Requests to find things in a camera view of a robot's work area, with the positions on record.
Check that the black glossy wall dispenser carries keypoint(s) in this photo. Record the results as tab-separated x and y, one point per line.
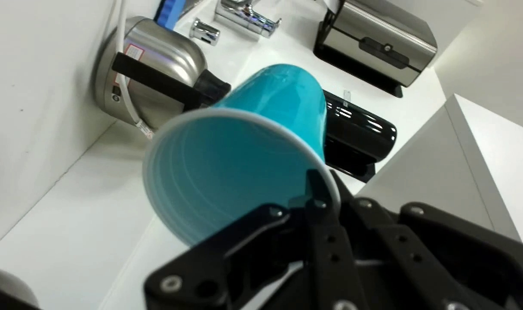
358	129

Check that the chrome sink faucet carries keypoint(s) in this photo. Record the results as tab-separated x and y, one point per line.
246	17

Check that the teal plastic cup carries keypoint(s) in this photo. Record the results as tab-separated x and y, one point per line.
227	172

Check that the small chrome sink fitting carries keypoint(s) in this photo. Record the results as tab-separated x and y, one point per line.
205	31

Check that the blue sponge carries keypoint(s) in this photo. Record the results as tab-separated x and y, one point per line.
170	12

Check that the large steel carafe black lid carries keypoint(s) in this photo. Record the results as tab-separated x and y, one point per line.
158	57

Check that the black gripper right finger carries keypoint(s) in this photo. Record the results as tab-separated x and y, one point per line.
422	251

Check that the steel paper towel dispenser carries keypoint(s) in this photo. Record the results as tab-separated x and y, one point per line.
382	40

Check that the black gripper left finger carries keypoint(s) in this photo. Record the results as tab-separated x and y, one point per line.
227	246

